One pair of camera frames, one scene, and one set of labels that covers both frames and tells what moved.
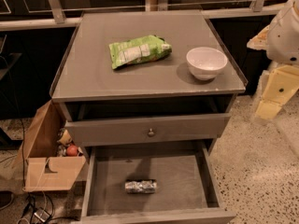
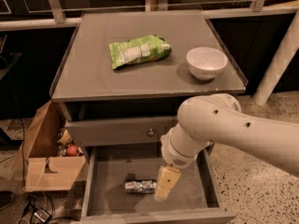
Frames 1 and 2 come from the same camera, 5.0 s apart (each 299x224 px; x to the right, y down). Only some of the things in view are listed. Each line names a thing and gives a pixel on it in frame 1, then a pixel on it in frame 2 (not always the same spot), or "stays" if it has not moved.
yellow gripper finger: (281, 85) -> (167, 178)
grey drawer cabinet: (145, 94) stays
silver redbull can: (140, 186) stays
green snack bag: (137, 49) stays
